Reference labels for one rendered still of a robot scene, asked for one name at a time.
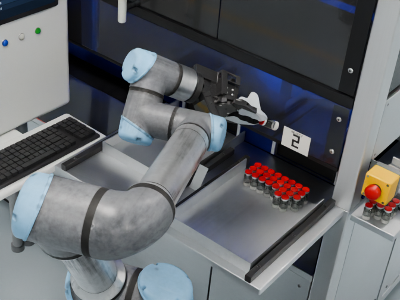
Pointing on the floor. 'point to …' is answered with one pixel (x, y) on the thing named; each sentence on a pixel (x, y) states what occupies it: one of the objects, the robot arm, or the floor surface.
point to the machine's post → (359, 144)
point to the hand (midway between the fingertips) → (258, 121)
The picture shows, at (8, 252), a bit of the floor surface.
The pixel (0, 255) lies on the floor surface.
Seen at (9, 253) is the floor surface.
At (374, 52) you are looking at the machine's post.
